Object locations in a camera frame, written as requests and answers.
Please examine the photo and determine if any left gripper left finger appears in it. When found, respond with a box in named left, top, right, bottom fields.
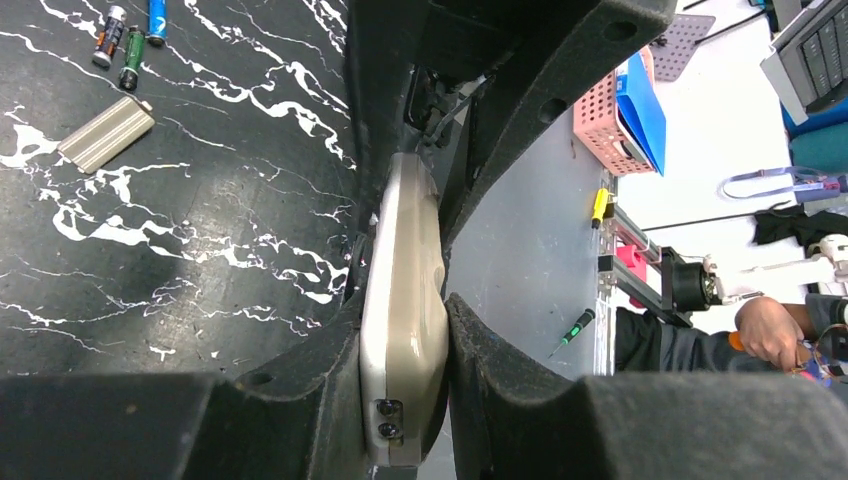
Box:
left=1, top=293, right=369, bottom=479

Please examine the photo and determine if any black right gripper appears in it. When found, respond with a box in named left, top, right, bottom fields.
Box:
left=345, top=0, right=675, bottom=246

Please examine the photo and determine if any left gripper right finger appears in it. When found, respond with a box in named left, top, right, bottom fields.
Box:
left=446, top=295, right=847, bottom=479

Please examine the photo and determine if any white remote control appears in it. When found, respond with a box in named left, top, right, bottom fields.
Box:
left=359, top=153, right=449, bottom=468

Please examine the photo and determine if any beige battery cover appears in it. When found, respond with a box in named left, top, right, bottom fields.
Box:
left=57, top=96, right=155, bottom=175

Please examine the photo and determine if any person forearm dark sleeve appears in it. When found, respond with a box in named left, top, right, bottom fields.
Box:
left=615, top=294, right=847, bottom=373

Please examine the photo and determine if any person hand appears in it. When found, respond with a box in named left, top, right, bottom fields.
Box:
left=735, top=297, right=815, bottom=372

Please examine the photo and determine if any pink perforated basket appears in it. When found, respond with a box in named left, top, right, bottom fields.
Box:
left=573, top=46, right=655, bottom=177

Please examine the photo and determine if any blue folder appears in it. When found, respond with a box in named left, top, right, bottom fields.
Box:
left=615, top=53, right=667, bottom=175

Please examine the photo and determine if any black motor on stand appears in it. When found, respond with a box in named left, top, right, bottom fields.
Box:
left=660, top=247, right=721, bottom=315

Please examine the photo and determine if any grey perforated panel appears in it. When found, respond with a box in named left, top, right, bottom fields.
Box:
left=649, top=14, right=716, bottom=82

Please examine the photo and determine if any black cloth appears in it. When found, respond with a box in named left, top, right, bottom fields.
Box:
left=752, top=205, right=847, bottom=248

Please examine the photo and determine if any dark green battery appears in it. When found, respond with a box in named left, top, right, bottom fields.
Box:
left=92, top=5, right=127, bottom=69

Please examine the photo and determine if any green handled screwdriver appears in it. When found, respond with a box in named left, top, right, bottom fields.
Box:
left=548, top=308, right=596, bottom=359

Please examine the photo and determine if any aluminium frame rail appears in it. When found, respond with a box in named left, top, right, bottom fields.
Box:
left=593, top=170, right=692, bottom=375

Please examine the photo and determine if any yellow handled screwdriver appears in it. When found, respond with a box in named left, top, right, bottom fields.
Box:
left=590, top=188, right=610, bottom=230

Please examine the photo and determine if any blue lanyard strap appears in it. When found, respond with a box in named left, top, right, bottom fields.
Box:
left=718, top=166, right=848, bottom=204

